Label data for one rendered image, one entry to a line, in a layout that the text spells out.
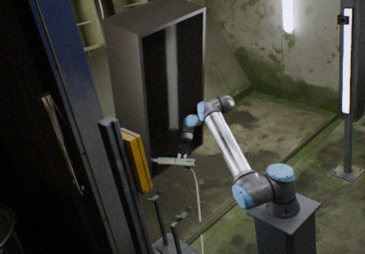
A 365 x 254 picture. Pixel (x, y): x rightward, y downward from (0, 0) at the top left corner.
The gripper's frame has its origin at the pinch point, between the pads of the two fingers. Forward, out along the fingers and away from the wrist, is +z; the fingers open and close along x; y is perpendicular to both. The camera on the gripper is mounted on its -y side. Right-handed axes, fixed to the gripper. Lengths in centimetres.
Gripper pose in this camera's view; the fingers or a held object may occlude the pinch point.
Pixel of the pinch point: (181, 164)
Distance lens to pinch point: 321.8
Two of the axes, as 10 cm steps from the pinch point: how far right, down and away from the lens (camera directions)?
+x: -9.2, -0.3, 3.9
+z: -1.6, 9.4, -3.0
